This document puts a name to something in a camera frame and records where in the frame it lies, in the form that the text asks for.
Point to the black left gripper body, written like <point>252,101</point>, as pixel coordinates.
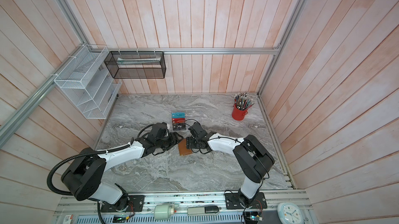
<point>167,142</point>

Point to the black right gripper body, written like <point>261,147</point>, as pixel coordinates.
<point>193,142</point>

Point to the brown leather card holder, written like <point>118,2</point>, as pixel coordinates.
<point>182,147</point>

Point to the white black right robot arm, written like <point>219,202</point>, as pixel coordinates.
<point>254,159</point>

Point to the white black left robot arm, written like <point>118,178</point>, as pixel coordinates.
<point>83,177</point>

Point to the black card in stand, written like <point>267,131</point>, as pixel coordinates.
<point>179,126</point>

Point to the red card in stand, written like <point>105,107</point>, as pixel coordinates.
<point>178,120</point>

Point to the clear acrylic card stand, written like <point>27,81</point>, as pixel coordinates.
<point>192,116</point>

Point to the teal card in stand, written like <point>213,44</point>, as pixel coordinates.
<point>178,115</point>

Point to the red metal pencil bucket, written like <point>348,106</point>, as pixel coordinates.
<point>238,114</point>

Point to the grey black rectangular device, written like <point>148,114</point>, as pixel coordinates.
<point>203,210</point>

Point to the white cylindrical device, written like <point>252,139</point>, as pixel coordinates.
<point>164,211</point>

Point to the white analog clock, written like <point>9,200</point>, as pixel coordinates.
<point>290,213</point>

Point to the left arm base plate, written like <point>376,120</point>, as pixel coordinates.
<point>133,203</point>

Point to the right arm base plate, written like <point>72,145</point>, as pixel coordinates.
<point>239,201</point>

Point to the black mesh wall basket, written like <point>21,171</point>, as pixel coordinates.
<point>136,64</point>

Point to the white wire mesh shelf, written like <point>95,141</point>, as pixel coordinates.
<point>87,84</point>

